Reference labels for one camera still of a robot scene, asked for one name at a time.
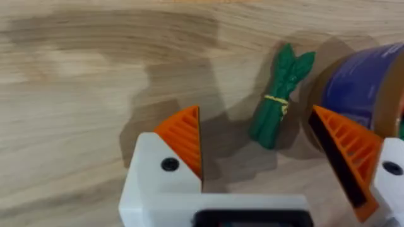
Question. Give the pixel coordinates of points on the white orange left gripper right finger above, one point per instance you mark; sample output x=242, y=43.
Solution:
x=356, y=157

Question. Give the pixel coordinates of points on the white orange left gripper left finger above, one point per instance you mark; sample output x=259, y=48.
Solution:
x=164, y=157

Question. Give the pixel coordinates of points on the blue toy tub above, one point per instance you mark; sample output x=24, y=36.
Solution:
x=366, y=88

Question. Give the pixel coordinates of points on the green toy asparagus bundle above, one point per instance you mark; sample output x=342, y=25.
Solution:
x=279, y=97

